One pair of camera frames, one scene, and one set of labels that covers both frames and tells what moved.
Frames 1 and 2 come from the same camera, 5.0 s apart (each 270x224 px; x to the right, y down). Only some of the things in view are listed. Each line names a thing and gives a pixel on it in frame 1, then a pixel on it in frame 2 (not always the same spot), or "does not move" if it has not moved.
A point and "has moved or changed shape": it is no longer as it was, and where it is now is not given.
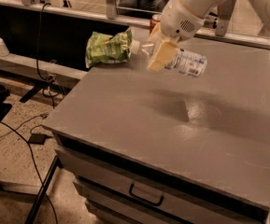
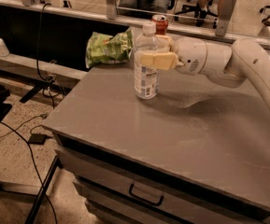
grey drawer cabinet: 162,147 does not move
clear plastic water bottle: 184,62 has moved or changed shape
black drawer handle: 157,204 does not move
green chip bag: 105,49 does not move
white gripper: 178,20 → 189,56
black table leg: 42,192 does not move
